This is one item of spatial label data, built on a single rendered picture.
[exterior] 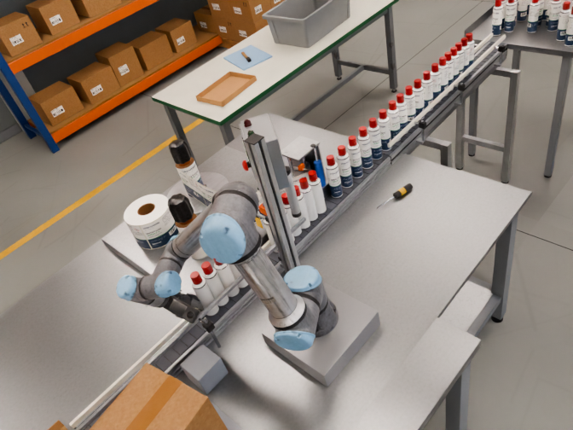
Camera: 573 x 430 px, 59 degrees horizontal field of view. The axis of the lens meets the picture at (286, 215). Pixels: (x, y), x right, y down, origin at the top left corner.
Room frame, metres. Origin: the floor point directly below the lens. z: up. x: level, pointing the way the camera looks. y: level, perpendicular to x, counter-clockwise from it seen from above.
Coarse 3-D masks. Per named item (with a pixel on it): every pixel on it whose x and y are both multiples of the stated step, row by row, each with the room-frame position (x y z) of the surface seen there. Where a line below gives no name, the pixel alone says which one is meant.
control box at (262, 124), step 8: (256, 120) 1.43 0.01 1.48; (264, 120) 1.42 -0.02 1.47; (240, 128) 1.42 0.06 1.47; (248, 128) 1.40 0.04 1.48; (256, 128) 1.39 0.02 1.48; (264, 128) 1.37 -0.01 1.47; (272, 128) 1.36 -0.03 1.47; (264, 136) 1.33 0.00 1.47; (272, 136) 1.32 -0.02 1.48; (272, 144) 1.30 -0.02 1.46; (272, 152) 1.30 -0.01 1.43; (280, 152) 1.30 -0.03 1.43; (272, 160) 1.30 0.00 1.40; (280, 160) 1.30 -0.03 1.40; (280, 168) 1.30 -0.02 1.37; (280, 176) 1.30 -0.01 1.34; (280, 184) 1.30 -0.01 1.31; (288, 184) 1.30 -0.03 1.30
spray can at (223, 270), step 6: (216, 264) 1.29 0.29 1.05; (222, 264) 1.28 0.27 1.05; (228, 264) 1.29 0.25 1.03; (222, 270) 1.27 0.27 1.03; (228, 270) 1.28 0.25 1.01; (222, 276) 1.27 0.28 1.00; (228, 276) 1.27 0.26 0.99; (222, 282) 1.28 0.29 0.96; (228, 282) 1.27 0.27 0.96; (234, 288) 1.27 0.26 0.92; (228, 294) 1.28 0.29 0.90; (234, 294) 1.27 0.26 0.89
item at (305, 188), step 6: (300, 180) 1.58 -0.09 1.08; (306, 180) 1.57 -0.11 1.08; (300, 186) 1.57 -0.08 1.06; (306, 186) 1.56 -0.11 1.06; (306, 192) 1.55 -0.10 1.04; (312, 192) 1.57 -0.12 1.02; (306, 198) 1.55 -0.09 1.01; (312, 198) 1.56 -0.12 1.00; (306, 204) 1.56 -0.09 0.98; (312, 204) 1.56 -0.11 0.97; (312, 210) 1.55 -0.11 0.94; (312, 216) 1.55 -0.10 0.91
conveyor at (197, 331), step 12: (384, 156) 1.85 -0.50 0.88; (372, 168) 1.79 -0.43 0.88; (360, 180) 1.73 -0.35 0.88; (348, 192) 1.67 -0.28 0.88; (336, 204) 1.62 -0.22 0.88; (324, 216) 1.57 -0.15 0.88; (312, 228) 1.52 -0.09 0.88; (300, 240) 1.47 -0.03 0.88; (240, 288) 1.30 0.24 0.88; (192, 336) 1.15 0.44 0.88; (180, 348) 1.11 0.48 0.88; (168, 360) 1.07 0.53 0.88; (96, 420) 0.92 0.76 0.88
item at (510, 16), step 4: (508, 0) 2.69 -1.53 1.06; (512, 0) 2.67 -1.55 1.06; (508, 4) 2.68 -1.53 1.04; (512, 4) 2.66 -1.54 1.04; (508, 8) 2.67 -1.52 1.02; (512, 8) 2.66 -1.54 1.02; (508, 12) 2.67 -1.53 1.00; (512, 12) 2.66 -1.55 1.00; (508, 16) 2.67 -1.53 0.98; (512, 16) 2.66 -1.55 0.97; (508, 20) 2.67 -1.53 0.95; (512, 20) 2.66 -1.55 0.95; (508, 24) 2.67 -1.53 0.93; (512, 24) 2.66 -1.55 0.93; (504, 28) 2.70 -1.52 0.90; (508, 28) 2.67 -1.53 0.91; (512, 28) 2.66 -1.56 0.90; (508, 32) 2.66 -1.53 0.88
